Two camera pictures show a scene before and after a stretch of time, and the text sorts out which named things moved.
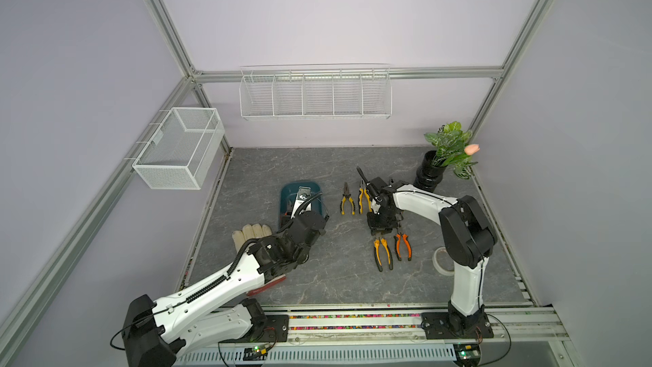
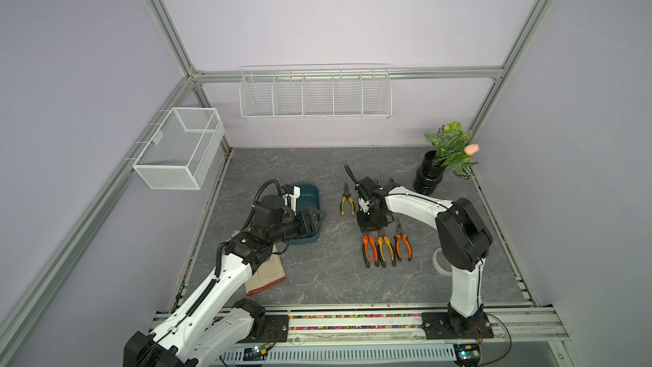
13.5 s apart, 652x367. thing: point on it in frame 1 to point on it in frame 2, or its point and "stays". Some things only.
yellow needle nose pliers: (349, 195) stays
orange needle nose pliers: (398, 245) stays
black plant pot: (429, 175) stays
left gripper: (286, 227) to (306, 221)
